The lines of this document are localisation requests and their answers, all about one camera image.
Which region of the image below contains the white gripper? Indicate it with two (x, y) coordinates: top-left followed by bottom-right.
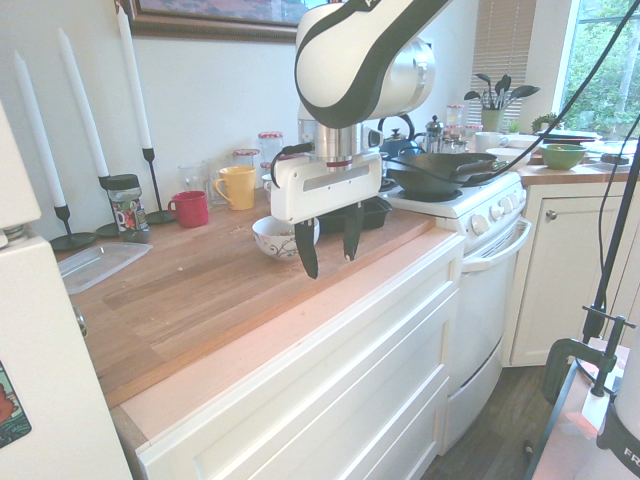
(269, 149), (384, 280)

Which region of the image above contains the white bowl with swirl pattern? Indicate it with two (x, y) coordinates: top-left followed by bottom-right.
(251, 215), (322, 263)

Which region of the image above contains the black plastic food container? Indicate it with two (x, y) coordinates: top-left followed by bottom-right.
(316, 196), (394, 235)

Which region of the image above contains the yellow ceramic mug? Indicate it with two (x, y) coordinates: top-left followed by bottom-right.
(213, 165), (258, 212)

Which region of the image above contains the glass jar red checkered lid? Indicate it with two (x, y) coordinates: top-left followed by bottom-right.
(256, 130), (285, 177)
(232, 148), (262, 190)
(445, 103), (467, 133)

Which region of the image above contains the white drawer cabinet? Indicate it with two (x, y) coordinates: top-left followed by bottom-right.
(111, 219), (467, 480)

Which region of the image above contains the blue kettle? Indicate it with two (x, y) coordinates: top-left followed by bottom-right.
(376, 113), (427, 164)

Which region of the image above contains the black wok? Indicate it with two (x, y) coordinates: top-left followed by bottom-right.
(385, 151), (502, 197)

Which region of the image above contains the clear glass mug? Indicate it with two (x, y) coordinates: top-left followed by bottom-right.
(201, 156), (232, 208)
(177, 161), (209, 195)

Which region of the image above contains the red enamel mug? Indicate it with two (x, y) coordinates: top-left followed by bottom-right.
(166, 190), (210, 229)

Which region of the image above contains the glass french press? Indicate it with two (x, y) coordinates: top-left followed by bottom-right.
(423, 115), (449, 156)

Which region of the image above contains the white kitchen stove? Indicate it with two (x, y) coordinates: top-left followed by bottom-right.
(378, 168), (533, 457)

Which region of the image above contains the white ceramic mug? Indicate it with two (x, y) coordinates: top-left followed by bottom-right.
(473, 131), (509, 154)

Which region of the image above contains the white ceramic bowl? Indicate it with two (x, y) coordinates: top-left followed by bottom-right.
(484, 146), (532, 170)

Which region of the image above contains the pale green utensil holder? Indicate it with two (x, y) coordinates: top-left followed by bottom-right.
(480, 108), (506, 134)

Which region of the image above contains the spice jar with black cap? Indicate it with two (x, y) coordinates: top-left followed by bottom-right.
(101, 173), (154, 245)

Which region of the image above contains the white cabinet with door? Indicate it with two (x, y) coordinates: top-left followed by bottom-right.
(508, 172), (640, 370)

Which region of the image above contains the clear plastic container lid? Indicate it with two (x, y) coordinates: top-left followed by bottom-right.
(56, 241), (154, 297)

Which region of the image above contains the green ceramic bowl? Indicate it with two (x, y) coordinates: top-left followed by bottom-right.
(538, 142), (588, 171)

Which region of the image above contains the tall white taper candle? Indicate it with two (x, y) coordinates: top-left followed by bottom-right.
(115, 1), (153, 150)

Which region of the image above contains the dark green screw clamp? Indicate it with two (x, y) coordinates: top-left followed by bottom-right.
(541, 303), (639, 407)

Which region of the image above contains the medium white taper candle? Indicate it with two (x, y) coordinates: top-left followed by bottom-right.
(56, 26), (111, 178)

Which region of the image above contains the black stand pole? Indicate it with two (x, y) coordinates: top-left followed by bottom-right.
(581, 164), (640, 346)

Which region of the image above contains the short white taper candle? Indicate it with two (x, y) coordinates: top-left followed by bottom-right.
(12, 49), (68, 208)

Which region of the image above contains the colourful fridge magnet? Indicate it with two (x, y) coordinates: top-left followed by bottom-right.
(0, 358), (33, 449)

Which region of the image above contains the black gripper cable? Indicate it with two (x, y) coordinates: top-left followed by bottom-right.
(271, 141), (317, 190)

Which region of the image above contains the framed picture dark frame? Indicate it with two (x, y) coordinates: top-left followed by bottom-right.
(113, 0), (312, 44)

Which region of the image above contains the long black cable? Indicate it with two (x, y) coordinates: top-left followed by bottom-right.
(464, 0), (640, 177)

